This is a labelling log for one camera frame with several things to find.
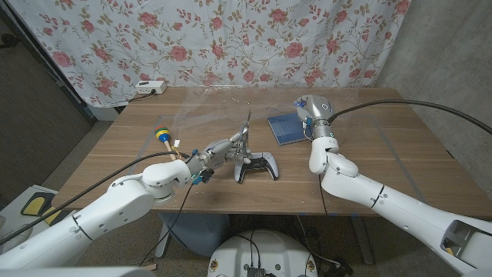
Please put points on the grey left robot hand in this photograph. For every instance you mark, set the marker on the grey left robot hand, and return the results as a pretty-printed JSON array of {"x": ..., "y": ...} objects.
[{"x": 221, "y": 150}]

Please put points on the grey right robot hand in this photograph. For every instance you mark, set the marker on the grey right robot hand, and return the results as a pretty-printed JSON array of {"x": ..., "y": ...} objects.
[{"x": 317, "y": 109}]

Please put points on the clear cling film sheet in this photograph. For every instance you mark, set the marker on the clear cling film sheet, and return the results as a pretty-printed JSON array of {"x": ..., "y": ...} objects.
[{"x": 223, "y": 107}]

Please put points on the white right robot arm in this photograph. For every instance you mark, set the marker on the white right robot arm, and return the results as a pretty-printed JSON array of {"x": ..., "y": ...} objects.
[{"x": 396, "y": 200}]

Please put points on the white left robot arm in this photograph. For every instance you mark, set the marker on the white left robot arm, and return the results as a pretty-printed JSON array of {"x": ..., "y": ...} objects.
[{"x": 96, "y": 219}]

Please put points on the blue notebook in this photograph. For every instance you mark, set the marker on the blue notebook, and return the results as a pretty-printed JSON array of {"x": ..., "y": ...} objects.
[{"x": 288, "y": 129}]

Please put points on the white black game controller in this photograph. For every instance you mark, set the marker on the white black game controller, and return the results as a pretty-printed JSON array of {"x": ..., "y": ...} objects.
[{"x": 259, "y": 167}]

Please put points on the colourful striped wooden maraca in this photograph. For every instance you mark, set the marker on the colourful striped wooden maraca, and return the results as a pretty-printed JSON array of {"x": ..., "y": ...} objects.
[{"x": 163, "y": 134}]

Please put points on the grey blue round stool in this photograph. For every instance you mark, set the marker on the grey blue round stool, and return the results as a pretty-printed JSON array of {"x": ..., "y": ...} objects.
[{"x": 196, "y": 231}]

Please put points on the white power strip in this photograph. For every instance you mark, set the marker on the white power strip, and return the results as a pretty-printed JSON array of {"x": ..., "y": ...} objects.
[{"x": 150, "y": 87}]

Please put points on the white table leg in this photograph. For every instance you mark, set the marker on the white table leg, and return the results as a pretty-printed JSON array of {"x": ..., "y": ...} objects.
[{"x": 163, "y": 240}]

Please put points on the floral print backdrop cloth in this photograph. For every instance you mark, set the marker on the floral print backdrop cloth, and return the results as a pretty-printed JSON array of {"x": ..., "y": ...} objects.
[{"x": 230, "y": 38}]

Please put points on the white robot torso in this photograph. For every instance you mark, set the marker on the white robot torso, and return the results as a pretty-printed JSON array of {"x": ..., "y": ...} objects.
[{"x": 269, "y": 254}]

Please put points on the grey table leg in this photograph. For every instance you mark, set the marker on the grey table leg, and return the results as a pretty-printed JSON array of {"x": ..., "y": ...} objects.
[{"x": 361, "y": 238}]

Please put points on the black floor power adapter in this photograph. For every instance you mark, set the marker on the black floor power adapter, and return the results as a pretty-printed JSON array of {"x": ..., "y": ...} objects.
[{"x": 340, "y": 269}]

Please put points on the white mat yellow footprints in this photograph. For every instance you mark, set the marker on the white mat yellow footprints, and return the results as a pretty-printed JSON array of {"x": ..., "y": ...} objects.
[{"x": 34, "y": 204}]

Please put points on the white sneaker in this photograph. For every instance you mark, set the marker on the white sneaker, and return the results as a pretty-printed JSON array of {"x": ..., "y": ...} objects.
[{"x": 13, "y": 236}]

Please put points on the black door frame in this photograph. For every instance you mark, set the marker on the black door frame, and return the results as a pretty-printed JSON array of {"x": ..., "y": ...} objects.
[{"x": 50, "y": 73}]

